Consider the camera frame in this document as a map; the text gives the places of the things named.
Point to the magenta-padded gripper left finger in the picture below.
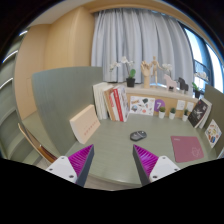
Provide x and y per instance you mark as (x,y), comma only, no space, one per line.
(63,166)

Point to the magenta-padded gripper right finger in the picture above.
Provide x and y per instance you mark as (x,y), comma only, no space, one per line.
(163,166)

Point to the grey computer mouse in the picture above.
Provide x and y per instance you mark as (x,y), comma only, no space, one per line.
(138,136)

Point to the pink mouse pad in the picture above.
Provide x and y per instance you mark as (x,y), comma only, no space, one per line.
(186,149)

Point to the peach-coloured book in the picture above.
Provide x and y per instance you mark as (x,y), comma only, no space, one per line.
(85,125)

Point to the colourful sticker sheet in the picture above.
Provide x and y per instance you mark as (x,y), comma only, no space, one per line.
(213,133)

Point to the purple round sticker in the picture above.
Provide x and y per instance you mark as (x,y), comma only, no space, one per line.
(159,104)

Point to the black-covered book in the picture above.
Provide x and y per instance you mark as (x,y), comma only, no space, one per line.
(197,113)

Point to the white sticker sheet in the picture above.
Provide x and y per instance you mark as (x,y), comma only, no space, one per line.
(142,105)

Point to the white book behind black book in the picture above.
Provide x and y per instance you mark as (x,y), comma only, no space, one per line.
(208,113)

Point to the grey-green desk partition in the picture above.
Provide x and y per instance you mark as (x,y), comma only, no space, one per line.
(60,96)
(216,103)

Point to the brown-spined book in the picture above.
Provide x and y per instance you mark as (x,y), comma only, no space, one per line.
(109,105)

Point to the white orchid in black pot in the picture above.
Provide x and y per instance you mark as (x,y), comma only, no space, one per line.
(167,68)
(130,81)
(197,92)

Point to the pink wooden horse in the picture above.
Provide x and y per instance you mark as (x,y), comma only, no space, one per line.
(170,83)

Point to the black wooden horse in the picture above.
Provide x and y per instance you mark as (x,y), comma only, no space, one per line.
(183,85)

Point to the wooden hand model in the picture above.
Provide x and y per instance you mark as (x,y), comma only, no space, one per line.
(146,75)

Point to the wooden mannequin figure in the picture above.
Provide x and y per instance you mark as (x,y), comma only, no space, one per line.
(154,68)

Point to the dark-framed window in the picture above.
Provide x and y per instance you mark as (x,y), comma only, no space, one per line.
(203,56)

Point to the grey curtain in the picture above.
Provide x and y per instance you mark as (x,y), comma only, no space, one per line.
(140,36)

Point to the white wall outlet plate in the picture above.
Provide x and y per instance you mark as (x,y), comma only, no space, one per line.
(180,105)
(190,106)

